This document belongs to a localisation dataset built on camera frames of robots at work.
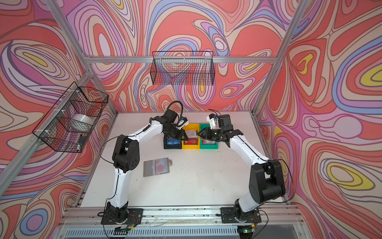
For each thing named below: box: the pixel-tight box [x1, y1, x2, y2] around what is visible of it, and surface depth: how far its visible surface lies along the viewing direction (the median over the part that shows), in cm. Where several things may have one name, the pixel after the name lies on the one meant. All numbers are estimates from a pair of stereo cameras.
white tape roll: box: [71, 114, 95, 126], surface depth 75 cm
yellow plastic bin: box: [182, 123, 200, 150], surface depth 98 cm
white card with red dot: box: [155, 158, 169, 175], surface depth 93 cm
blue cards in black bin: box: [166, 138, 181, 145], surface depth 101 cm
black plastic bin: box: [163, 133, 183, 150], surface depth 98 cm
